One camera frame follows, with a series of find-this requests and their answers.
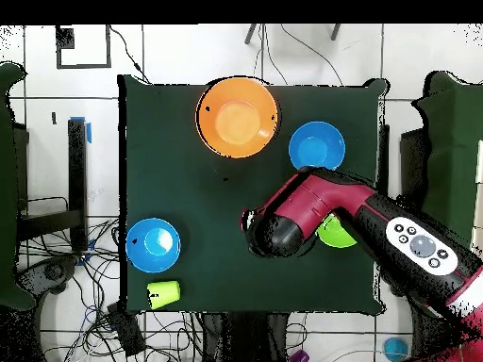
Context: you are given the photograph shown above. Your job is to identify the lime green bowl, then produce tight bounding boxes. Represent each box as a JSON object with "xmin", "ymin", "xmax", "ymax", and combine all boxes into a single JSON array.
[{"xmin": 315, "ymin": 213, "xmax": 358, "ymax": 249}]

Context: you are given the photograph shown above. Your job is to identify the yellow-green cup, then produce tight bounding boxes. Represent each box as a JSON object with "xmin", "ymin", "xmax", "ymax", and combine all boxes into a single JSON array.
[{"xmin": 145, "ymin": 279, "xmax": 181, "ymax": 310}]

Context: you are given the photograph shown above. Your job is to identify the large blue bowl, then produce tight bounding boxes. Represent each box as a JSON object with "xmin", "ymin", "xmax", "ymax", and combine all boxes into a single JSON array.
[
  {"xmin": 125, "ymin": 217, "xmax": 182, "ymax": 273},
  {"xmin": 288, "ymin": 121, "xmax": 346, "ymax": 172}
]

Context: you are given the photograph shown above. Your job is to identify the black stand post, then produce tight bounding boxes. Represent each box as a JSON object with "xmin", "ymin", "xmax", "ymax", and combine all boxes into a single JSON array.
[
  {"xmin": 376, "ymin": 123, "xmax": 391, "ymax": 197},
  {"xmin": 16, "ymin": 116, "xmax": 92, "ymax": 254}
]

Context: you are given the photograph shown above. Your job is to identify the orange bowl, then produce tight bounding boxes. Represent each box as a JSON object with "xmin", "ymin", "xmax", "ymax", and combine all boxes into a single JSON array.
[{"xmin": 194, "ymin": 76, "xmax": 279, "ymax": 159}]

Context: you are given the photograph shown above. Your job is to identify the black floor cable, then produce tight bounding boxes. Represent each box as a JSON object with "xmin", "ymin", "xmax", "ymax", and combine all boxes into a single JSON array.
[
  {"xmin": 108, "ymin": 25, "xmax": 151, "ymax": 85},
  {"xmin": 279, "ymin": 24, "xmax": 345, "ymax": 87}
]

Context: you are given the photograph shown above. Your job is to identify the grey chair base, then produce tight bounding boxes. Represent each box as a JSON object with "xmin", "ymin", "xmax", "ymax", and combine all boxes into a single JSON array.
[{"xmin": 16, "ymin": 255, "xmax": 80, "ymax": 299}]

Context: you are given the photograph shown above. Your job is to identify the camera tripod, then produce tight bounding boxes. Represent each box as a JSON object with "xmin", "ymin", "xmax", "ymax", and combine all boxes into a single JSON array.
[{"xmin": 243, "ymin": 24, "xmax": 342, "ymax": 45}]

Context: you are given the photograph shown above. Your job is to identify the green cloth covered table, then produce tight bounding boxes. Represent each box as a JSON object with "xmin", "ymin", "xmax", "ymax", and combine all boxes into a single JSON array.
[
  {"xmin": 408, "ymin": 70, "xmax": 483, "ymax": 246},
  {"xmin": 0, "ymin": 61, "xmax": 37, "ymax": 312}
]

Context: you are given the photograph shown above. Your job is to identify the dark green tablecloth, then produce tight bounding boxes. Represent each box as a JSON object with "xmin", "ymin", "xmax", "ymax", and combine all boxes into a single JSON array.
[{"xmin": 117, "ymin": 73, "xmax": 391, "ymax": 316}]

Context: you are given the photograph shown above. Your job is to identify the small light blue bowl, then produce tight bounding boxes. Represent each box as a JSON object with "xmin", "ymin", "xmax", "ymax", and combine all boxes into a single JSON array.
[{"xmin": 382, "ymin": 337, "xmax": 410, "ymax": 362}]

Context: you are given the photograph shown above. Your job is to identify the tangled floor cables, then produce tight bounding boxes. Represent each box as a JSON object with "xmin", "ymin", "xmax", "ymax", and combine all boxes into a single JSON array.
[{"xmin": 18, "ymin": 218, "xmax": 205, "ymax": 362}]

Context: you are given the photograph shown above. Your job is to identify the black square floor frame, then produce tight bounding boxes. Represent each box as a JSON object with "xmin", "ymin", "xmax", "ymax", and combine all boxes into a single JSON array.
[{"xmin": 55, "ymin": 24, "xmax": 113, "ymax": 70}]

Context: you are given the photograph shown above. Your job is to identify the black power strip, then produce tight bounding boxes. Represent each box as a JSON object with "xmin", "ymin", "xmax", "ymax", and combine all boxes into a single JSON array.
[{"xmin": 106, "ymin": 301, "xmax": 147, "ymax": 357}]

